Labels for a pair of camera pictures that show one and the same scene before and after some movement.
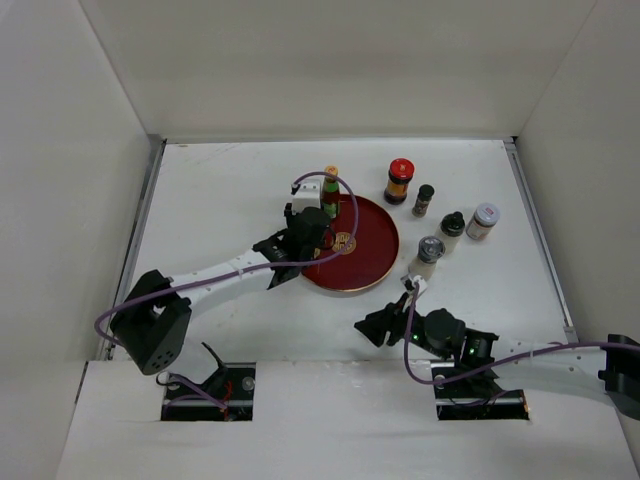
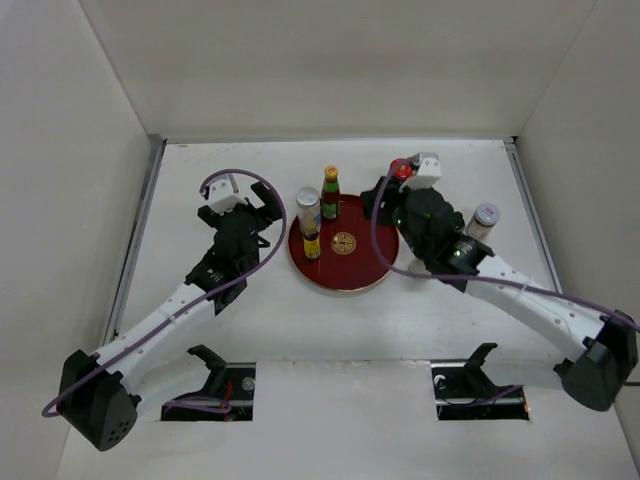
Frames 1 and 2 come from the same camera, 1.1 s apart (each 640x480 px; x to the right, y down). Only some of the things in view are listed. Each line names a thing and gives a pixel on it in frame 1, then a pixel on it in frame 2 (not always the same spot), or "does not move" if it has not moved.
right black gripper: (376, 324) → (391, 196)
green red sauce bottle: (331, 192) does not move
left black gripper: (288, 215) → (267, 196)
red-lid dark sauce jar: (400, 173) does not move
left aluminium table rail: (158, 143) does not move
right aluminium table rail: (541, 239) does not move
